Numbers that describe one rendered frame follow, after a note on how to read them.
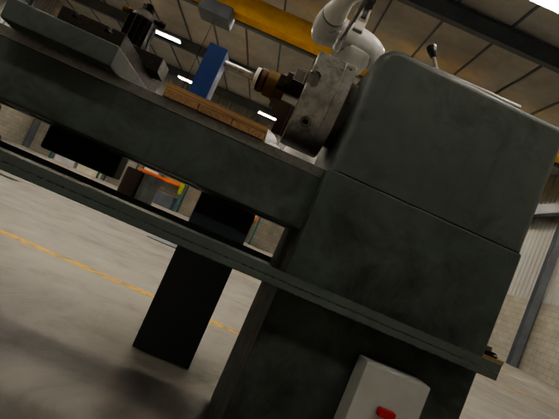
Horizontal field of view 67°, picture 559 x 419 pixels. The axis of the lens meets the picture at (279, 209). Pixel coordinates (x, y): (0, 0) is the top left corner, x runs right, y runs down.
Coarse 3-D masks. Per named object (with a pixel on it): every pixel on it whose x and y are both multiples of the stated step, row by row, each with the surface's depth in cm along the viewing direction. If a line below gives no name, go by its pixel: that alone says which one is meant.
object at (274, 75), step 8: (264, 72) 132; (272, 72) 133; (256, 80) 132; (264, 80) 132; (272, 80) 132; (256, 88) 134; (264, 88) 133; (272, 88) 132; (272, 96) 137; (280, 96) 135
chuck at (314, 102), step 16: (320, 64) 123; (336, 64) 125; (320, 80) 122; (336, 80) 122; (304, 96) 121; (320, 96) 121; (304, 112) 123; (320, 112) 122; (288, 128) 127; (304, 128) 125; (288, 144) 134; (304, 144) 130
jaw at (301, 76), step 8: (296, 72) 123; (304, 72) 123; (312, 72) 122; (280, 80) 130; (288, 80) 127; (296, 80) 123; (304, 80) 123; (312, 80) 122; (280, 88) 132; (288, 88) 129; (296, 88) 127; (296, 96) 133
